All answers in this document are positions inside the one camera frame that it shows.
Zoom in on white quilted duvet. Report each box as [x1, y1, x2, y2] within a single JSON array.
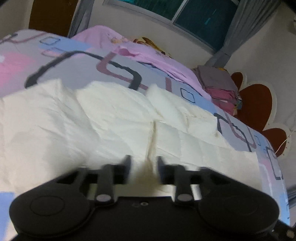
[[1, 80, 261, 196]]

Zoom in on folded grey and maroon clothes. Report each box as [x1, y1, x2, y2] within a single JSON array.
[[192, 65, 242, 116]]

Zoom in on red and white headboard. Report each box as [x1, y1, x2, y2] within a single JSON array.
[[231, 72, 292, 159]]

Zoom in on yellow patterned cloth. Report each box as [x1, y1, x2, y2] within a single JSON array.
[[133, 37, 172, 58]]

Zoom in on pink blanket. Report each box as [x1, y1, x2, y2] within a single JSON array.
[[72, 26, 211, 100]]

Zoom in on patterned grey bed sheet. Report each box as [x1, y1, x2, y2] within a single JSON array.
[[1, 30, 290, 240]]

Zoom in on left grey curtain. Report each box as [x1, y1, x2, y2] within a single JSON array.
[[67, 0, 95, 38]]

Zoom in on grey curtain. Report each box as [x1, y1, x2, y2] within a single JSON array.
[[205, 0, 281, 68], [67, 0, 95, 38]]

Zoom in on brown wooden door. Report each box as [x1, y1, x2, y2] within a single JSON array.
[[29, 0, 78, 37]]

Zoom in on right grey curtain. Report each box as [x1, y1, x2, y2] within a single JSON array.
[[205, 0, 281, 68]]

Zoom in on aluminium frame window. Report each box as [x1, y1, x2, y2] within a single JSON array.
[[104, 0, 239, 52]]

